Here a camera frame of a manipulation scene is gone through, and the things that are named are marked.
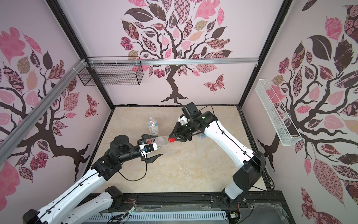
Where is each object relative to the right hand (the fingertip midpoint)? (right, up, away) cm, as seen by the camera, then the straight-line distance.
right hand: (171, 140), depth 70 cm
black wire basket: (-41, +44, +25) cm, 65 cm away
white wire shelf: (+60, +14, +10) cm, 62 cm away
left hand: (-8, -3, +1) cm, 8 cm away
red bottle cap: (0, 0, 0) cm, 0 cm away
